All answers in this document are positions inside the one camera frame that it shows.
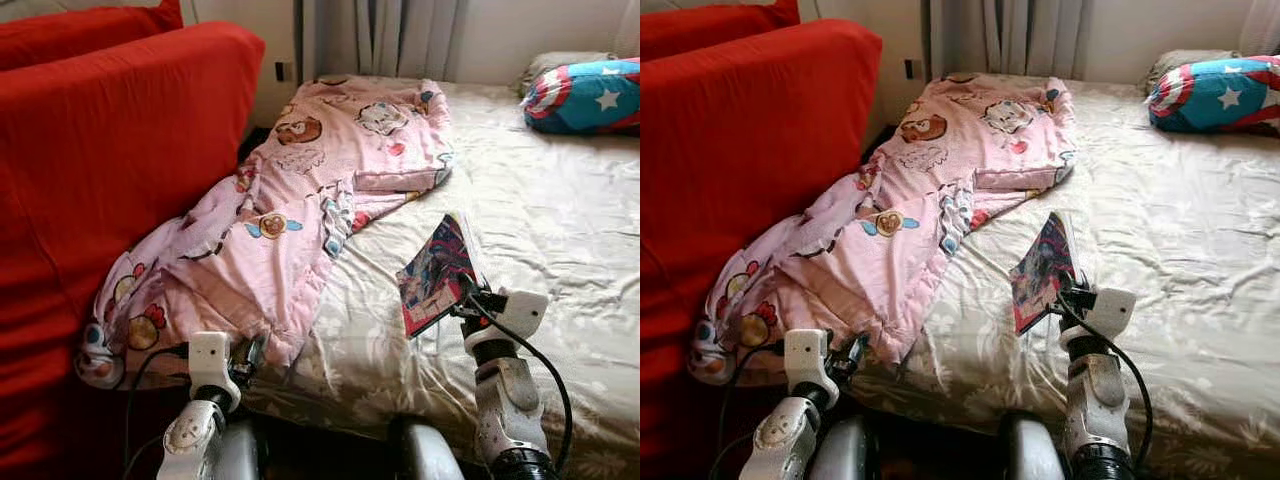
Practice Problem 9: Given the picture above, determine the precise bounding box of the colourful picture book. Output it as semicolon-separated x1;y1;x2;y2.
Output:
1008;210;1091;336
397;210;493;339

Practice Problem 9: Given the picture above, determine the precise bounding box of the silver robot left leg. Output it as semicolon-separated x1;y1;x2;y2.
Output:
808;415;866;480

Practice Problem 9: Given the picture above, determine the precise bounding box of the silver robot leg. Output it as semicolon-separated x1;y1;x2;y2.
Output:
388;415;466;480
1000;410;1066;480
808;415;866;480

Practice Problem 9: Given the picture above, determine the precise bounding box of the pink cartoon print blanket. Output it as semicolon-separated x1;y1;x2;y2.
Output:
75;75;456;391
688;72;1079;386

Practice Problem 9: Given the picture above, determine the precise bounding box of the bed with white floral sheet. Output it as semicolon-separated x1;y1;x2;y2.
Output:
850;72;1280;480
230;75;641;480

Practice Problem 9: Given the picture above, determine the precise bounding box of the silver robot right leg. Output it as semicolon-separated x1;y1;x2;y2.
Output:
388;415;466;480
1000;410;1066;480

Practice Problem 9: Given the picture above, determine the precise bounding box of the large red cushion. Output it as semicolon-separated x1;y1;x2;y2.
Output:
0;22;266;480
640;18;884;480

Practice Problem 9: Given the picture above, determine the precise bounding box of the blue star shield pillow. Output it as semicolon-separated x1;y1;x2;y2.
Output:
522;57;641;136
1147;55;1280;136

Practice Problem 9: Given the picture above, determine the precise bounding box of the grey pillow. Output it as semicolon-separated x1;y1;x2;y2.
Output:
1143;48;1241;96
518;50;619;98

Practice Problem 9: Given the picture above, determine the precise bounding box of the grey curtain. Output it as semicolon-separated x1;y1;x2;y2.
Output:
928;0;1091;81
300;0;471;83

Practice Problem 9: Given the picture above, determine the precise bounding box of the flat red cushion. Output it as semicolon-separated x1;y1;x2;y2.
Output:
640;0;801;63
0;0;184;71

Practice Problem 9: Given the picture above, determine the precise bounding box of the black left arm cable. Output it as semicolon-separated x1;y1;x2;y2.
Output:
708;340;786;480
122;345;191;480

